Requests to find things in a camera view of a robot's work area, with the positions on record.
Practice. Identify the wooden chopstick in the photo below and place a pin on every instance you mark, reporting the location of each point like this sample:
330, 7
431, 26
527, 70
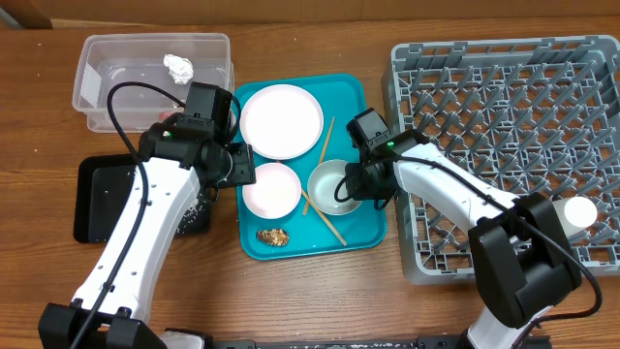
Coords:
322, 156

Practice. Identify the red snack wrapper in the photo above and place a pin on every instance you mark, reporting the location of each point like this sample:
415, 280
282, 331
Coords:
163, 115

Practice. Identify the clear plastic storage bin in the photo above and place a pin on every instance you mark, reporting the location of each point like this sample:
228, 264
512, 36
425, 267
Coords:
107, 60

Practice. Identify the white napkin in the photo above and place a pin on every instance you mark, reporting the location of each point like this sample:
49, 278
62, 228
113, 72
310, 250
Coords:
180, 69

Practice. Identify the black plastic tray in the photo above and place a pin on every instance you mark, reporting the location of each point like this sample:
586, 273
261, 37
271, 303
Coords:
103, 187

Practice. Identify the teal serving tray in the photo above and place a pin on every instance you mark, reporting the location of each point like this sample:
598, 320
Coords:
342, 96

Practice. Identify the large white plate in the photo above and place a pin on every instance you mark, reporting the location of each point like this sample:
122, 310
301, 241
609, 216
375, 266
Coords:
281, 121

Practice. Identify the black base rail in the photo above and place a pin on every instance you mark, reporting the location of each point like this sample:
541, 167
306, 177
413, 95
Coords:
334, 344

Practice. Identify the white bowl with crumbs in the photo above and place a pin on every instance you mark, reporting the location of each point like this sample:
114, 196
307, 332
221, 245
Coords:
275, 193

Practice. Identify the brown food scrap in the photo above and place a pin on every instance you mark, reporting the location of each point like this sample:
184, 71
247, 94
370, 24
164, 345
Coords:
273, 237

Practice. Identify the spilled rice pile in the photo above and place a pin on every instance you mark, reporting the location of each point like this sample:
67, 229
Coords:
196, 219

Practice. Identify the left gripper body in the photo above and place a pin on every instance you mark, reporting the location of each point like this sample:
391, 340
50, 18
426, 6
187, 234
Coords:
236, 166

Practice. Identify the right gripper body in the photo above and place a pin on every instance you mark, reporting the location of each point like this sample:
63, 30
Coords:
363, 185

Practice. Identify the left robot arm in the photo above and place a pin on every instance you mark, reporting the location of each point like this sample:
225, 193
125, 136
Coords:
175, 162

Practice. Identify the grey dishwasher rack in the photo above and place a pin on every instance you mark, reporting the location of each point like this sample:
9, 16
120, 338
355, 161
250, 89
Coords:
525, 115

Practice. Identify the small white cup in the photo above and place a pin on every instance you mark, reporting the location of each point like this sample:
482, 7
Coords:
576, 214

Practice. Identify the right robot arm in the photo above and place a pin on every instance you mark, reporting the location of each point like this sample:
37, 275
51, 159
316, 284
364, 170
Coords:
522, 260

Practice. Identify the grey-green bowl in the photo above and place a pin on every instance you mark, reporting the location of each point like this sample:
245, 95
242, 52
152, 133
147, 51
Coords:
321, 188

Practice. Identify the wooden chopstick slanted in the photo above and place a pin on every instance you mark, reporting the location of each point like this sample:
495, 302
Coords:
324, 218

